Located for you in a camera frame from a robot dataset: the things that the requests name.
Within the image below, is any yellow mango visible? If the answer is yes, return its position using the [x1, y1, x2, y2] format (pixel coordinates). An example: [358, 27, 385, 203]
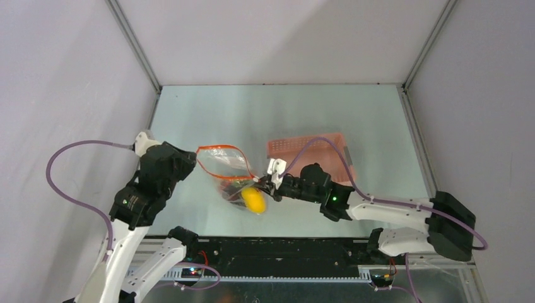
[240, 187, 266, 214]

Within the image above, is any pink plastic basket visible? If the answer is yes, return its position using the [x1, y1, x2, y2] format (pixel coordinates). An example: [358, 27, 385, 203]
[266, 133, 357, 186]

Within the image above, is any clear zip bag orange zipper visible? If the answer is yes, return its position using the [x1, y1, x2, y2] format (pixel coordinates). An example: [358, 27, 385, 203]
[196, 145, 260, 213]

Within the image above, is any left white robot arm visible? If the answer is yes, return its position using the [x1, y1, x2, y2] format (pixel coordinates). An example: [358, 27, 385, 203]
[70, 142, 199, 302]

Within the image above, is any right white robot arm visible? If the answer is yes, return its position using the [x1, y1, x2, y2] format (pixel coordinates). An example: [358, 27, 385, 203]
[255, 163, 476, 264]

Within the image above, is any left green circuit board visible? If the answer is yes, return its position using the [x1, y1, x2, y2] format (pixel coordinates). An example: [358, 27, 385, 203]
[180, 267, 204, 279]

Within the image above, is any green circuit board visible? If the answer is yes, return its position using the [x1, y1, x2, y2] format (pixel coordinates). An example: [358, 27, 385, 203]
[180, 267, 204, 279]
[370, 274, 395, 288]

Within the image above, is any right green circuit board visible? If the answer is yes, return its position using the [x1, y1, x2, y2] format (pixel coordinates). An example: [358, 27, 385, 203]
[370, 274, 395, 288]

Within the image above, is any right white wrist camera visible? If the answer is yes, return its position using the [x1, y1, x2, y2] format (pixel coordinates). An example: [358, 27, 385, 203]
[266, 158, 287, 189]

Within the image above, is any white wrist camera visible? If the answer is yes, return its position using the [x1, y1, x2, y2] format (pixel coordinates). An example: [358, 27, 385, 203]
[132, 129, 162, 158]
[266, 158, 287, 189]

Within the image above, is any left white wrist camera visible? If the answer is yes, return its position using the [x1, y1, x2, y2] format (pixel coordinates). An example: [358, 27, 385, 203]
[132, 129, 162, 158]

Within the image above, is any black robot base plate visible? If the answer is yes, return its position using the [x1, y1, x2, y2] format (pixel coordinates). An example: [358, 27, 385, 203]
[158, 236, 408, 279]

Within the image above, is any grey slotted cable duct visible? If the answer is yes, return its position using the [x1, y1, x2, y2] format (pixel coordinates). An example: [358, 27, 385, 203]
[160, 266, 371, 283]

